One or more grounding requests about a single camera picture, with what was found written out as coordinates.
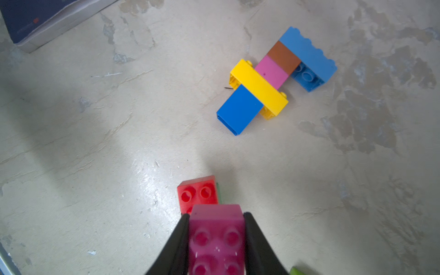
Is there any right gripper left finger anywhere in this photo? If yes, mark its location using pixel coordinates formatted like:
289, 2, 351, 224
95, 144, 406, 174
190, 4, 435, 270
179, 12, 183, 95
146, 214, 190, 275

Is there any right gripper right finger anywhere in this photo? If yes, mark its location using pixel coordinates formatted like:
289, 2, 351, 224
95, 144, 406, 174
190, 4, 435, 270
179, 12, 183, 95
244, 212, 289, 275

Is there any lime green square lego brick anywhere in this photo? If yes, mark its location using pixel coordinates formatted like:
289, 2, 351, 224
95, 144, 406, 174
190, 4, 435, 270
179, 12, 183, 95
289, 267, 305, 275

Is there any pink square lego brick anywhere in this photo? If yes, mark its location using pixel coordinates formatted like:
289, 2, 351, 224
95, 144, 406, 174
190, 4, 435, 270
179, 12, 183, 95
255, 55, 289, 90
189, 205, 245, 275

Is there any red long lego brick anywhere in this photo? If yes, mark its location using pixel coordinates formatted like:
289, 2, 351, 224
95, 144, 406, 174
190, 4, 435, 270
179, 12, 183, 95
177, 175, 219, 215

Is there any dark blue square lego brick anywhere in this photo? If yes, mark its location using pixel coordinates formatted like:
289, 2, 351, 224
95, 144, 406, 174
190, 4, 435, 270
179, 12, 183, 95
217, 85, 264, 136

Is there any light blue long lego brick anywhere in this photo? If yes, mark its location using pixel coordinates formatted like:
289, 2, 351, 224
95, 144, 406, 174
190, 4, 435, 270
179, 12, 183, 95
280, 26, 338, 92

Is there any brown square lego brick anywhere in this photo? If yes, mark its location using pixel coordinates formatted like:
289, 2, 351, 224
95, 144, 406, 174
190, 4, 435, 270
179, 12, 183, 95
268, 41, 301, 75

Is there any dark green square lego brick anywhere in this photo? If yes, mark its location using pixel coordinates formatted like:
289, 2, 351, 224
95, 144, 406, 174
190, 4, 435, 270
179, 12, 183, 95
215, 182, 222, 204

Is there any purple notebook yellow label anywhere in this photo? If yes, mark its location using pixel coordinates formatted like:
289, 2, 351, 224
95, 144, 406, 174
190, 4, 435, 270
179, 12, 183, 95
1, 0, 115, 53

